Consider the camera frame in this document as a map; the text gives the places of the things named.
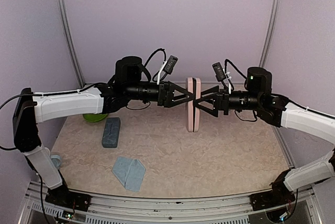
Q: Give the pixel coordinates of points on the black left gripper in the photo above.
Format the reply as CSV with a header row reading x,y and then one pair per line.
x,y
168,101

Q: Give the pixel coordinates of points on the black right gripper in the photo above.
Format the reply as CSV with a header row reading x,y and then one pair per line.
x,y
219,104

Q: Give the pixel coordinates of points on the pink glasses case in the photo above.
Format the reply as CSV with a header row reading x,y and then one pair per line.
x,y
193,85

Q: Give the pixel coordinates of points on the grey-blue glasses case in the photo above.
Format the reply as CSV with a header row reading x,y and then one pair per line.
x,y
111,132

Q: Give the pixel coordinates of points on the light blue cloth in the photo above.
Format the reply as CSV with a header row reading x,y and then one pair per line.
x,y
129,172

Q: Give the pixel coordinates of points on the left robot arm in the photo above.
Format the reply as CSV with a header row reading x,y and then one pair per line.
x,y
130,82

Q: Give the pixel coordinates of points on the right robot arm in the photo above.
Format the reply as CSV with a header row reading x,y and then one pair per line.
x,y
279,111

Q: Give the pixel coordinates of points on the green plate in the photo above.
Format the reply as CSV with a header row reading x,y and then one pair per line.
x,y
93,118

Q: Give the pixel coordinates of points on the light blue mug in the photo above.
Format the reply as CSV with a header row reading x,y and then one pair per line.
x,y
55,158

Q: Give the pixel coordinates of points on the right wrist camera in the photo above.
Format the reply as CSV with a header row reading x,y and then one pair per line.
x,y
223,77

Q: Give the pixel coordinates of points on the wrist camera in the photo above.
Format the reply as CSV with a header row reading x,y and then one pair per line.
x,y
223,77
167,67

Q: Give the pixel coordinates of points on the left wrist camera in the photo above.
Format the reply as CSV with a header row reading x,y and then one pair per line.
x,y
167,67

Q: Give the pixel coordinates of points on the front aluminium rail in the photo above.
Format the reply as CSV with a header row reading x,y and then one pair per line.
x,y
118,209

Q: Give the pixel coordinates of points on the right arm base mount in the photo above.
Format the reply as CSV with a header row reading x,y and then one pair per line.
x,y
278,195

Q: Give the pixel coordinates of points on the right aluminium corner post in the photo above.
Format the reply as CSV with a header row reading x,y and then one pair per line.
x,y
269,32

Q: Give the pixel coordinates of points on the aluminium corner post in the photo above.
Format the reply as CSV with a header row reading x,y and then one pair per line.
x,y
269,32
70,44

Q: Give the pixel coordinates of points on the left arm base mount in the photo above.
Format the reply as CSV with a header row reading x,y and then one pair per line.
x,y
62,196

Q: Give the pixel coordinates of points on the left aluminium corner post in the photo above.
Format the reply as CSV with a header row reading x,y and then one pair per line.
x,y
70,44

